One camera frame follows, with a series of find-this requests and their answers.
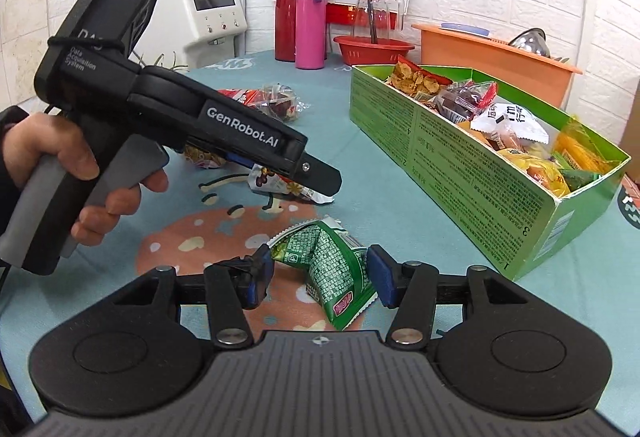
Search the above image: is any person's left hand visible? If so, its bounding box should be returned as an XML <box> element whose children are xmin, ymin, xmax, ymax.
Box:
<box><xmin>1</xmin><ymin>113</ymin><xmax>168</xmax><ymax>246</ymax></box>

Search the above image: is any white screen appliance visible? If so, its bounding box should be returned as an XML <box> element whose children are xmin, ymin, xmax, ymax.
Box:
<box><xmin>131</xmin><ymin>0</ymin><xmax>247</xmax><ymax>72</ymax></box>

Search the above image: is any green snack packet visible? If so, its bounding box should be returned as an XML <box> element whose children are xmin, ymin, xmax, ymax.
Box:
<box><xmin>268</xmin><ymin>216</ymin><xmax>378</xmax><ymax>331</ymax></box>

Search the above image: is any orange yellow bag in box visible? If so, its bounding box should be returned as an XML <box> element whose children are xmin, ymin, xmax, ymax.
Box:
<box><xmin>385</xmin><ymin>56</ymin><xmax>452</xmax><ymax>102</ymax></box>

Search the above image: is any orange plastic basin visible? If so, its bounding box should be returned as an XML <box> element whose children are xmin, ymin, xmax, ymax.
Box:
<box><xmin>412</xmin><ymin>23</ymin><xmax>582</xmax><ymax>108</ymax></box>

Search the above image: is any red dates bag in box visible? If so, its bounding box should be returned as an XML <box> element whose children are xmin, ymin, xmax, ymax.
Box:
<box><xmin>434</xmin><ymin>80</ymin><xmax>498</xmax><ymax>124</ymax></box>

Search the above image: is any glass jar with spoon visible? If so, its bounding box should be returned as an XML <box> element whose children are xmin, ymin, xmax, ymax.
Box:
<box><xmin>352</xmin><ymin>0</ymin><xmax>404</xmax><ymax>44</ymax></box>

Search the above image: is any pink thermos bottle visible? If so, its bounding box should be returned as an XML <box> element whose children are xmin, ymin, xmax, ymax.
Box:
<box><xmin>294</xmin><ymin>0</ymin><xmax>326</xmax><ymax>70</ymax></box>

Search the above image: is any green cardboard snack box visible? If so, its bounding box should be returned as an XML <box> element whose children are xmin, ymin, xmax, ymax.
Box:
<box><xmin>349</xmin><ymin>64</ymin><xmax>630</xmax><ymax>280</ymax></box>

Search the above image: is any red plastic colander bowl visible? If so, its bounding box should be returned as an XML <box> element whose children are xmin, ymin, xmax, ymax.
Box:
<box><xmin>334</xmin><ymin>35</ymin><xmax>414</xmax><ymax>66</ymax></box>

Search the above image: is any yellow chip bag in box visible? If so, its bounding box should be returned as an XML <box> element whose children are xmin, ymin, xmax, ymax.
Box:
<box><xmin>498</xmin><ymin>148</ymin><xmax>570</xmax><ymax>198</ymax></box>

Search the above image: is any steel bowl in basin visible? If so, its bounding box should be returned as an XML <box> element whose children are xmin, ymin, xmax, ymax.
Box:
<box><xmin>509</xmin><ymin>28</ymin><xmax>550</xmax><ymax>58</ymax></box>

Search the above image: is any white snack packet in box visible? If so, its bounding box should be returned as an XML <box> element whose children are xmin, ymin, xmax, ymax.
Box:
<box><xmin>471</xmin><ymin>102</ymin><xmax>549</xmax><ymax>146</ymax></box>

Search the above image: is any pink clear nut bag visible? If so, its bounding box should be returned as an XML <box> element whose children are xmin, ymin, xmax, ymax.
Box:
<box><xmin>182</xmin><ymin>146</ymin><xmax>227</xmax><ymax>170</ymax></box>

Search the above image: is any clear dark candy bag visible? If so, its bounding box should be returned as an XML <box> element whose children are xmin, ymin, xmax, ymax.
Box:
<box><xmin>253</xmin><ymin>83</ymin><xmax>310</xmax><ymax>123</ymax></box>

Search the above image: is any red peanut snack bag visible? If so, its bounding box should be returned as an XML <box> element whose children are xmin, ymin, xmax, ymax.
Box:
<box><xmin>218</xmin><ymin>88</ymin><xmax>262</xmax><ymax>107</ymax></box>

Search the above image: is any blue lidded container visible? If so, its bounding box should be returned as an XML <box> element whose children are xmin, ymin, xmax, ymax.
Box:
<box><xmin>440</xmin><ymin>22</ymin><xmax>490</xmax><ymax>38</ymax></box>

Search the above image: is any red white small snack packet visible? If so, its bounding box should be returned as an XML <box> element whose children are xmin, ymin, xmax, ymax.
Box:
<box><xmin>247</xmin><ymin>164</ymin><xmax>334</xmax><ymax>205</ymax></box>

